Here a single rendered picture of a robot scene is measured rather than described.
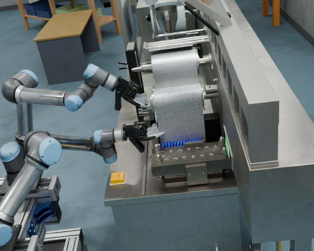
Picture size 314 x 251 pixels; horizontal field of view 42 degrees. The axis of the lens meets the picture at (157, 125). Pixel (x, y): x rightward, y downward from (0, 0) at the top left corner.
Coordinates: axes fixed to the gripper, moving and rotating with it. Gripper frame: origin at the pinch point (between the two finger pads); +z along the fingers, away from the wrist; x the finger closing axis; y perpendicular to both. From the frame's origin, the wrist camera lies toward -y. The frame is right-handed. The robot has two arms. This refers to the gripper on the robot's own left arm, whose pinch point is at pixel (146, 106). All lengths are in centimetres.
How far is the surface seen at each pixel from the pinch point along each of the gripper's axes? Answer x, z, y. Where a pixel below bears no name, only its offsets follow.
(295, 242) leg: -82, 52, 20
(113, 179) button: -17.8, 3.1, -36.9
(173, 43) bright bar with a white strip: 27.8, -0.6, 28.2
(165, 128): -5.8, 13.5, -3.1
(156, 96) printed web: -3.9, 0.5, 9.1
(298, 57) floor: 327, 213, 17
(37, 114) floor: 254, -47, -199
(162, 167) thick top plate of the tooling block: -25.5, 17.4, -12.3
